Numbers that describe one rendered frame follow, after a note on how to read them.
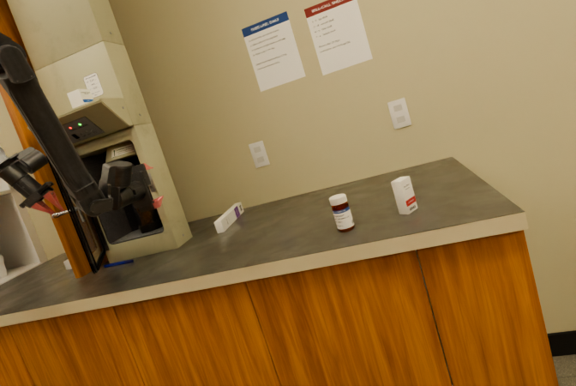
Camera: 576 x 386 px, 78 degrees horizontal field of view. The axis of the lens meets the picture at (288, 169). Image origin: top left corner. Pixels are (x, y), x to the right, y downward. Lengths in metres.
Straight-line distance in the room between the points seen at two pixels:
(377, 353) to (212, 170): 1.08
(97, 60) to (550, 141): 1.68
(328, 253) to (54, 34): 1.21
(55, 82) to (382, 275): 1.29
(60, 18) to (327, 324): 1.32
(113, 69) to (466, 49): 1.29
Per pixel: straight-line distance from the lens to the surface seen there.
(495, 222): 0.88
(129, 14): 1.92
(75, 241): 1.58
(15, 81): 0.87
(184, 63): 1.75
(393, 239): 0.86
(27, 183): 1.35
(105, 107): 1.31
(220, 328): 1.12
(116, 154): 1.46
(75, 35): 1.51
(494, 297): 0.99
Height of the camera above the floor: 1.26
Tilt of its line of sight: 7 degrees down
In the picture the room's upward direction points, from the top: 17 degrees counter-clockwise
